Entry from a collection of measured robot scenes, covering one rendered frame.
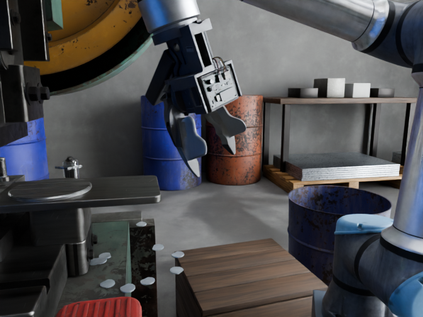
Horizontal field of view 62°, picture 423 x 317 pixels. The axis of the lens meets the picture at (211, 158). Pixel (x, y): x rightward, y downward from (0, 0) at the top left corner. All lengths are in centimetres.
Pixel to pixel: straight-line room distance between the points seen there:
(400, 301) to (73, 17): 90
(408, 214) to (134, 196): 44
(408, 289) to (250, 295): 56
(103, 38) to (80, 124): 305
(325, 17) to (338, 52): 388
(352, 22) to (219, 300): 79
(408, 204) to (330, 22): 33
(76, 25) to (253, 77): 327
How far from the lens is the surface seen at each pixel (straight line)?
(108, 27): 94
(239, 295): 111
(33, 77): 62
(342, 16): 69
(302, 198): 177
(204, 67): 47
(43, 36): 70
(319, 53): 444
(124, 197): 56
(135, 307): 33
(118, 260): 67
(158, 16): 48
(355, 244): 77
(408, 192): 66
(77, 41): 95
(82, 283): 62
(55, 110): 399
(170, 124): 51
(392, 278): 68
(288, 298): 114
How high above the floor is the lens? 94
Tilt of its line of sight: 11 degrees down
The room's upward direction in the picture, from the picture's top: straight up
